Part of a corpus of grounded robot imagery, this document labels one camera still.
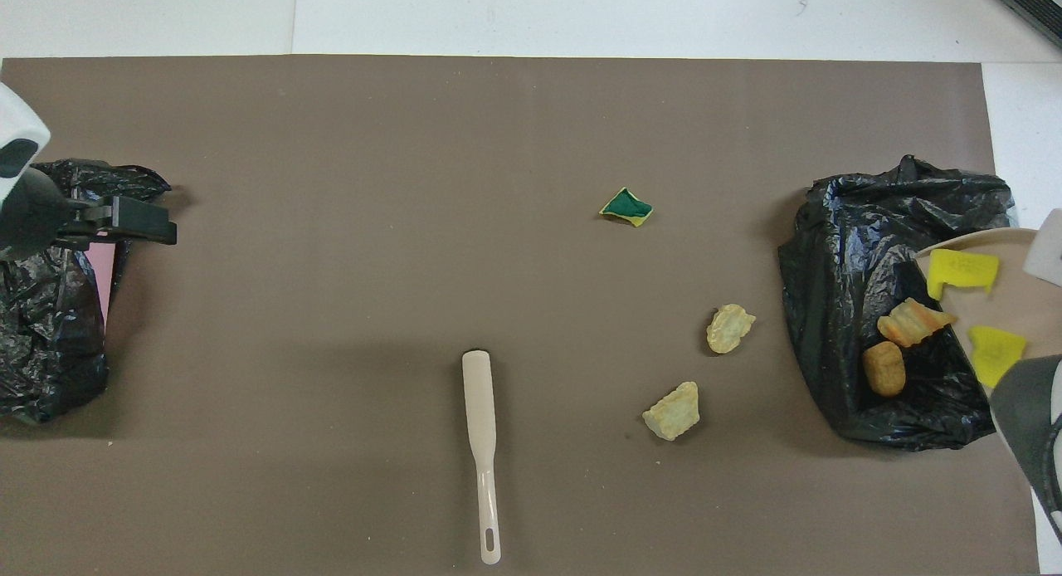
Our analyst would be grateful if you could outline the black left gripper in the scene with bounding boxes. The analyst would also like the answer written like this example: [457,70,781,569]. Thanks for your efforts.
[0,168,178,261]

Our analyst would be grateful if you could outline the beige hand brush black bristles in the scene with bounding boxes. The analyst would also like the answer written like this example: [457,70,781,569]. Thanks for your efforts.
[462,350,503,565]

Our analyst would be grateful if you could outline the green and yellow sponge piece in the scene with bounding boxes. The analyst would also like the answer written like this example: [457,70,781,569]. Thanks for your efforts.
[599,186,654,228]

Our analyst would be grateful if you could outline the blocky tan food piece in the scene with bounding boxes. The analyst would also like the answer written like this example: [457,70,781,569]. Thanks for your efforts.
[642,382,700,442]

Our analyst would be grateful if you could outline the oval ridged tan food piece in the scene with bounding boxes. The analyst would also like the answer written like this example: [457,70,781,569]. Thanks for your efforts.
[706,304,757,354]

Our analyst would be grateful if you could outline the brown bread nugget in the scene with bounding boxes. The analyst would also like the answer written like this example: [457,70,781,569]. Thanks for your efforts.
[861,341,907,398]

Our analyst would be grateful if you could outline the orange striped bread piece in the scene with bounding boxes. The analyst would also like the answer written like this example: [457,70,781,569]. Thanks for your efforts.
[877,298,957,349]

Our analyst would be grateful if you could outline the notched yellow sponge piece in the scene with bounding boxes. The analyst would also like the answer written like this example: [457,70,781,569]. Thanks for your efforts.
[928,248,1001,301]

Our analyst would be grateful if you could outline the irregular yellow sponge piece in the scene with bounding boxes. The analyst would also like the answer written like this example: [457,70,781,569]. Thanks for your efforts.
[967,325,1028,388]

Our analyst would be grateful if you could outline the beige plastic dustpan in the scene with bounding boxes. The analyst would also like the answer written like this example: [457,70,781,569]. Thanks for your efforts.
[913,226,1062,378]

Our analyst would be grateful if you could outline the pink bin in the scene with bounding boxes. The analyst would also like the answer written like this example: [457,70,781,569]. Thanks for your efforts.
[83,237,125,328]

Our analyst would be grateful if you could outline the black bag over pink bin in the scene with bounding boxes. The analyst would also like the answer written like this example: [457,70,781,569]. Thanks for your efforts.
[0,159,173,423]

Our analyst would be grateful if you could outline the black trash bag bin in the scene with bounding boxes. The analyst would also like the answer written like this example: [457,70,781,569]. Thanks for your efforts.
[778,154,1017,452]

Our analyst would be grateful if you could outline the brown table mat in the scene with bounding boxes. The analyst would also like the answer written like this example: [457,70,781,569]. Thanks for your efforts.
[0,55,1040,576]

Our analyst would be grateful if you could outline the dark ribbed panel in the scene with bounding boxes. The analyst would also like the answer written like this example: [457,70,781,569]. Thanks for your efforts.
[989,0,1062,50]

